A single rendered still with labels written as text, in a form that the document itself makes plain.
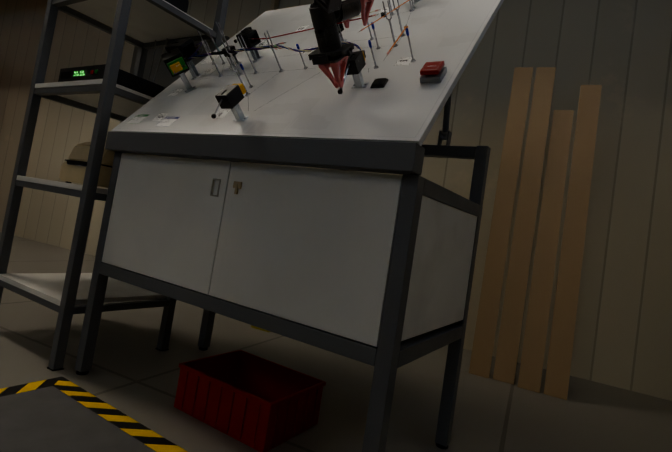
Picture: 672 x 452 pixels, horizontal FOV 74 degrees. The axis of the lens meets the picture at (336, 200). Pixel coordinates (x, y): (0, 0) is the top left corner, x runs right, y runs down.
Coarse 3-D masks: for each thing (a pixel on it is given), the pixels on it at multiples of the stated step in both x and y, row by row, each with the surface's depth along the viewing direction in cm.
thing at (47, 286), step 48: (48, 0) 196; (96, 0) 189; (144, 0) 182; (48, 48) 195; (144, 48) 233; (48, 96) 198; (96, 96) 189; (144, 96) 180; (96, 144) 162; (96, 192) 167; (0, 240) 190; (0, 288) 189; (48, 288) 176
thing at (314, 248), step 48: (240, 192) 128; (288, 192) 119; (336, 192) 112; (384, 192) 105; (240, 240) 126; (288, 240) 117; (336, 240) 110; (384, 240) 103; (240, 288) 124; (288, 288) 115; (336, 288) 108; (384, 288) 102
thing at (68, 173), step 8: (80, 144) 182; (88, 144) 180; (72, 152) 180; (80, 152) 178; (88, 152) 176; (104, 152) 173; (112, 152) 175; (72, 160) 177; (80, 160) 177; (104, 160) 173; (112, 160) 176; (64, 168) 177; (72, 168) 175; (80, 168) 172; (104, 168) 173; (64, 176) 176; (72, 176) 174; (80, 176) 172; (104, 176) 173; (104, 184) 174
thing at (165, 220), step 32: (128, 160) 158; (160, 160) 149; (192, 160) 141; (128, 192) 156; (160, 192) 147; (192, 192) 139; (224, 192) 132; (128, 224) 154; (160, 224) 145; (192, 224) 137; (128, 256) 151; (160, 256) 143; (192, 256) 135; (192, 288) 133
